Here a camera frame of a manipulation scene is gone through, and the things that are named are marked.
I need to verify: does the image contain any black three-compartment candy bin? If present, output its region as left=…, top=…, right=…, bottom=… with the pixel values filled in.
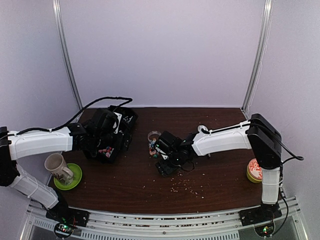
left=84, top=105, right=138, bottom=164

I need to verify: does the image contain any clear plastic jar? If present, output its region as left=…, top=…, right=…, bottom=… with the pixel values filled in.
left=147, top=130, right=161, bottom=159

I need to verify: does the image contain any metal scoop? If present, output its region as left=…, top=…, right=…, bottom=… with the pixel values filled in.
left=197, top=125, right=210, bottom=134

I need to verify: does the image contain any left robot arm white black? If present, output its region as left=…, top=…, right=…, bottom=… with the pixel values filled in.
left=0, top=108, right=123, bottom=222

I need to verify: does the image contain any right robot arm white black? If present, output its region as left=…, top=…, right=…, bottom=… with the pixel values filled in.
left=154, top=113, right=304, bottom=221

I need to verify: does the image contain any green saucer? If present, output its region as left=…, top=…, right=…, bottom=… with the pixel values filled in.
left=53, top=163, right=83, bottom=191

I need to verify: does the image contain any beige ceramic mug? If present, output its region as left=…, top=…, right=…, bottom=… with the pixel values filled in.
left=44, top=153, right=74, bottom=186

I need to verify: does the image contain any green tin orange patterned lid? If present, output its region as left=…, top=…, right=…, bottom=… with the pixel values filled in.
left=246, top=158, right=263, bottom=184

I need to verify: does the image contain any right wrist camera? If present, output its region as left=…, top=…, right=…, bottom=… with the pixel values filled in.
left=155, top=147, right=169, bottom=160

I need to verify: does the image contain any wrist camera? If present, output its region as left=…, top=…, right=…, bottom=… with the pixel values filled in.
left=112, top=112, right=123, bottom=134
left=155, top=147, right=169, bottom=160

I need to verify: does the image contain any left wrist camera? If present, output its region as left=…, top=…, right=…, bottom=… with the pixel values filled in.
left=112, top=112, right=123, bottom=134

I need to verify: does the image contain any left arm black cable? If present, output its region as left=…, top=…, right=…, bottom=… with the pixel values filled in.
left=7, top=96, right=133, bottom=136

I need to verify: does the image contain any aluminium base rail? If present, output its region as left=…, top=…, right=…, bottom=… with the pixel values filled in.
left=18, top=197, right=311, bottom=240

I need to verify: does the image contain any left aluminium frame post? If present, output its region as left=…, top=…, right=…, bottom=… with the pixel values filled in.
left=52, top=0, right=83, bottom=110

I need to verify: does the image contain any aluminium frame post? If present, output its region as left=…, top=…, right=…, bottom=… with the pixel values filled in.
left=241, top=0, right=274, bottom=118
left=52, top=0, right=83, bottom=110

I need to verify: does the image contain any right aluminium frame post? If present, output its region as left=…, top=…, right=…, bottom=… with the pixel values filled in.
left=241, top=0, right=274, bottom=118

